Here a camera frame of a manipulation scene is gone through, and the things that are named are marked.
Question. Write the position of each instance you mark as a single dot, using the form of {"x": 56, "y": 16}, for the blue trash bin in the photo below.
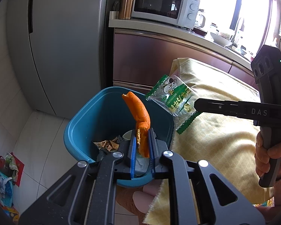
{"x": 105, "y": 117}

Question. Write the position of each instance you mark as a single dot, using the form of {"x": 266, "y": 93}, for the kitchen faucet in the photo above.
{"x": 239, "y": 31}

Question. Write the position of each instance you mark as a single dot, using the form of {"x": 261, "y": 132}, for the white microwave oven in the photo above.
{"x": 181, "y": 13}

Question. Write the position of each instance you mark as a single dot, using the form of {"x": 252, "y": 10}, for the yellow patterned tablecloth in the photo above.
{"x": 227, "y": 143}

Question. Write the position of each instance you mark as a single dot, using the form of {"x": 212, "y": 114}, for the right hand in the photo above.
{"x": 262, "y": 157}

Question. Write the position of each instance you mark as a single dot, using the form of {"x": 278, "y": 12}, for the white ceramic bowl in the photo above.
{"x": 220, "y": 40}

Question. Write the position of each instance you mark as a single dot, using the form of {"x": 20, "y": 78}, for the green candy wrapper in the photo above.
{"x": 177, "y": 98}

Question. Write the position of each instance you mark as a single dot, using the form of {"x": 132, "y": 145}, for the teal floor rack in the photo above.
{"x": 6, "y": 190}

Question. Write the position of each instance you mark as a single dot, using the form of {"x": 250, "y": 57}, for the grey refrigerator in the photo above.
{"x": 56, "y": 51}

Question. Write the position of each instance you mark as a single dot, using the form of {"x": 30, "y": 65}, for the copper thermos mug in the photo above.
{"x": 125, "y": 9}

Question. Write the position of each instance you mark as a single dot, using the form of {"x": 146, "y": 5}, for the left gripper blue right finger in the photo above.
{"x": 151, "y": 142}

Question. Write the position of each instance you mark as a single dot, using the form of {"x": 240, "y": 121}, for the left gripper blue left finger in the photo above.
{"x": 132, "y": 153}

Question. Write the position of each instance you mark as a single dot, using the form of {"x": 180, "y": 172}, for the window frame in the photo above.
{"x": 235, "y": 14}

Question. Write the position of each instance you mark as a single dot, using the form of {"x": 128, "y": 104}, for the brown snack wrapper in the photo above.
{"x": 108, "y": 145}

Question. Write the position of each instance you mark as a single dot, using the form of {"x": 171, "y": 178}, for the dark red lidded container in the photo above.
{"x": 199, "y": 31}

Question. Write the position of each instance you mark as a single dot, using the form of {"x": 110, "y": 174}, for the glass electric kettle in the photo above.
{"x": 200, "y": 18}

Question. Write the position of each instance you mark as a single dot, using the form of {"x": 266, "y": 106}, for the orange peel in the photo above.
{"x": 143, "y": 122}

